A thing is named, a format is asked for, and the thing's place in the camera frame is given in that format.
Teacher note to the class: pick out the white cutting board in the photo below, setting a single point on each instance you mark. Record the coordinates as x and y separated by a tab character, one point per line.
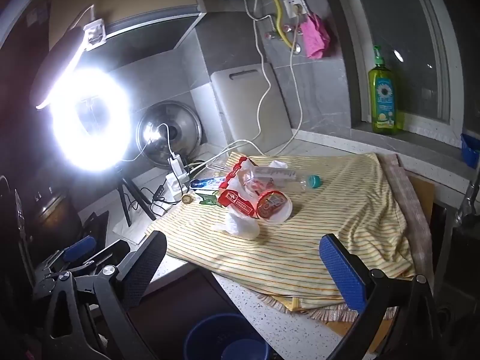
243	112

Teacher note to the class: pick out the blue trash bin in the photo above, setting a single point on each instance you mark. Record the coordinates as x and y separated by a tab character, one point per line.
210	333

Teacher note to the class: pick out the yellow striped cloth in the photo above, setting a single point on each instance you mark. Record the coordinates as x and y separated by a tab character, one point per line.
318	232

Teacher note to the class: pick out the black tripod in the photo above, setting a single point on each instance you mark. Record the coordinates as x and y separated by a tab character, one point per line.
125	202

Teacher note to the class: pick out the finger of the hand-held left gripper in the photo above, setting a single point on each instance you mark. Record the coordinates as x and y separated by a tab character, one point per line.
110	251
79	248

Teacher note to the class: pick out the dark cooking pot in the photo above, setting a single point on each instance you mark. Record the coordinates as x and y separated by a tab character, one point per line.
56	213

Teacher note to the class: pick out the white wall socket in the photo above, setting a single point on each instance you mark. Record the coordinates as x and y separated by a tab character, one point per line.
290	5

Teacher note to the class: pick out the window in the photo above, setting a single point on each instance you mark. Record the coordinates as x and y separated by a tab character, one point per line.
397	15

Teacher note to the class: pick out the clip-on strip lamp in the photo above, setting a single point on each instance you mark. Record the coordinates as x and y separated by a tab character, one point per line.
93	32

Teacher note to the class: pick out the white power strip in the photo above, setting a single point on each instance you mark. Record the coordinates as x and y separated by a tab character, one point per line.
174	189

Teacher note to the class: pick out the range hood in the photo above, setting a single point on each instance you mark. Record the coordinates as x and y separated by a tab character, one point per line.
150	41

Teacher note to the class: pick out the green dish soap bottle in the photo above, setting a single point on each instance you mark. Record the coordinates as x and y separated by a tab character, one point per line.
384	97

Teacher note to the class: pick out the metal tongs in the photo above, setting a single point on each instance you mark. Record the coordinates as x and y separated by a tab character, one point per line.
215	165

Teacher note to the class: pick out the blue plastic basket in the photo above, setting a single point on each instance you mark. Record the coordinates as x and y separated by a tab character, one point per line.
470	152

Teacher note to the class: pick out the metal faucet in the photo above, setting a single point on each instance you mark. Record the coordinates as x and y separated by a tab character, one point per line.
465	206

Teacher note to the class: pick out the white red plastic bag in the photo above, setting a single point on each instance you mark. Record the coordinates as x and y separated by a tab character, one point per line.
238	225

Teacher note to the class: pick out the pink cloth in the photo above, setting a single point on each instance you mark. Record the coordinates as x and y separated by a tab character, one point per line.
315	37

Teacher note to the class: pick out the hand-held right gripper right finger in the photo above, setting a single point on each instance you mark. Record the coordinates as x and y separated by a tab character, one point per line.
343	273

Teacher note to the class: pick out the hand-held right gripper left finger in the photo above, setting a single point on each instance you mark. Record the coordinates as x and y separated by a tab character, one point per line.
144	266

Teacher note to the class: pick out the white paper sheet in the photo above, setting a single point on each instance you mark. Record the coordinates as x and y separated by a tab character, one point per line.
129	230

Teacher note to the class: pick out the metal pipe valves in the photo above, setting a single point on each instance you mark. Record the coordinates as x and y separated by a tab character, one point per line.
288	29

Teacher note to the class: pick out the red instant noodle cup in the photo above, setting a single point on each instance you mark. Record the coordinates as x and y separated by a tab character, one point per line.
272	204

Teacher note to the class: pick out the clear bottle with teal cap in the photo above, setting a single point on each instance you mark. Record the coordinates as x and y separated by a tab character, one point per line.
300	180

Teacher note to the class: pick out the toothpaste box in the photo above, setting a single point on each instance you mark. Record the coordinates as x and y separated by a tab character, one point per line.
206	183

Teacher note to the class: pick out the white charger plug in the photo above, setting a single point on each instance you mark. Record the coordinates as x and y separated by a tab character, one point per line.
175	165

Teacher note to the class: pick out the steel pot lid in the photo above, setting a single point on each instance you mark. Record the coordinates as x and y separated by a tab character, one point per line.
183	127

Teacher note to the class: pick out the black gas stove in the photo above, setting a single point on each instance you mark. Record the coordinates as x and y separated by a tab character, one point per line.
95	225

